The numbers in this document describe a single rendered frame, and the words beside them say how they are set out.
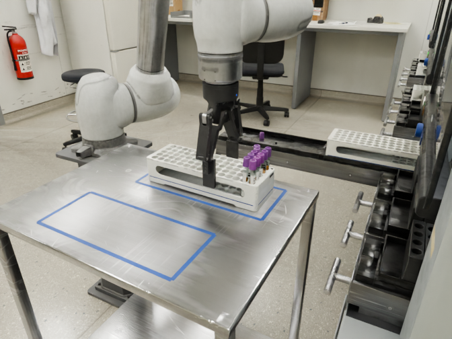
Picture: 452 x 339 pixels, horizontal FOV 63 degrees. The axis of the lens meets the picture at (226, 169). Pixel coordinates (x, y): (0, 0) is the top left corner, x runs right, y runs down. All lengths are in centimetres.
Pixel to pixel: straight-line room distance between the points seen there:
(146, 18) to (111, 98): 29
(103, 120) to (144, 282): 82
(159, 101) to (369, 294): 101
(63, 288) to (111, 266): 125
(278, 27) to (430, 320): 57
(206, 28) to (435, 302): 55
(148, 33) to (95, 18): 302
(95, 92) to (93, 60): 313
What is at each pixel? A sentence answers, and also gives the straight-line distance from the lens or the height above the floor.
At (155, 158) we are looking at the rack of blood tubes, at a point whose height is 88.
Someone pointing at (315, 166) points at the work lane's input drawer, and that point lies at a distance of 110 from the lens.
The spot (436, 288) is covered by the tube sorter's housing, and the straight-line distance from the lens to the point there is 51.
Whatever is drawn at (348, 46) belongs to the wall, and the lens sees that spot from 464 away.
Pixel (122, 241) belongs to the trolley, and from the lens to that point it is 74.
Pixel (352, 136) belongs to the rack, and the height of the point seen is 86.
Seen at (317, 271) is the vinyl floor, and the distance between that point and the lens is 191.
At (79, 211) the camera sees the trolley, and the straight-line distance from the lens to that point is 85.
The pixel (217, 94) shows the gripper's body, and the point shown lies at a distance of 74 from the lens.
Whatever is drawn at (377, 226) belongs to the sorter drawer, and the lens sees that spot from 81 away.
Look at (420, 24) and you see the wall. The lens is 455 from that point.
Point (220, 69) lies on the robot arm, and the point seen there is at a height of 111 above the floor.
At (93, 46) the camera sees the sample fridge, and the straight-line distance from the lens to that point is 442.
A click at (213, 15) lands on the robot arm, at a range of 71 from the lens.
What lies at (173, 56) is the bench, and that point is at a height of 35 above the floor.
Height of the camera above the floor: 126
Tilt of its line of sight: 27 degrees down
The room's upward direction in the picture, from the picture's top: straight up
